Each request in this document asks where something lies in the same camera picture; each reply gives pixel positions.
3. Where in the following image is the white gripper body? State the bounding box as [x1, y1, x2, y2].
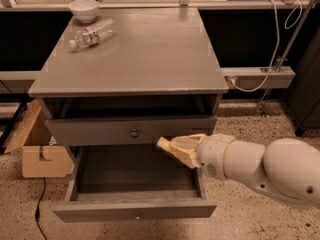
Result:
[196, 134, 235, 181]

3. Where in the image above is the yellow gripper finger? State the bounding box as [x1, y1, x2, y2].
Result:
[170, 134, 206, 150]
[170, 143, 201, 169]

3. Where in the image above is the yellow sponge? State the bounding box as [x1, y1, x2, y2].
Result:
[156, 137, 178, 158]

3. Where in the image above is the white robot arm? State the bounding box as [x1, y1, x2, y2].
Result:
[169, 134, 320, 208]

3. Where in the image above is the grey open lower drawer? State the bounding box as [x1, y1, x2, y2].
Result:
[54, 144, 216, 222]

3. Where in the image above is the grey upper drawer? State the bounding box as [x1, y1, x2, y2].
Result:
[46, 116, 217, 146]

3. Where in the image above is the grey wooden drawer cabinet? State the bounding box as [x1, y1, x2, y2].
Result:
[27, 6, 230, 223]

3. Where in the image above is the light wooden block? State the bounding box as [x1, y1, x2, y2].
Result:
[22, 146, 73, 178]

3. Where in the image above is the clear plastic water bottle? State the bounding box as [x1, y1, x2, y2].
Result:
[69, 18, 114, 49]

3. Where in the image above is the white ceramic bowl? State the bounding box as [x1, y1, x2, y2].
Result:
[68, 0, 99, 23]

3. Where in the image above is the slanted wooden board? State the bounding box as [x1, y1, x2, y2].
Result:
[4, 100, 51, 154]

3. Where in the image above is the grey horizontal rail beam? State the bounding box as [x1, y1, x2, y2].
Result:
[222, 66, 295, 90]

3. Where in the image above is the black floor cable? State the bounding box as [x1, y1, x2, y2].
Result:
[34, 177, 48, 240]

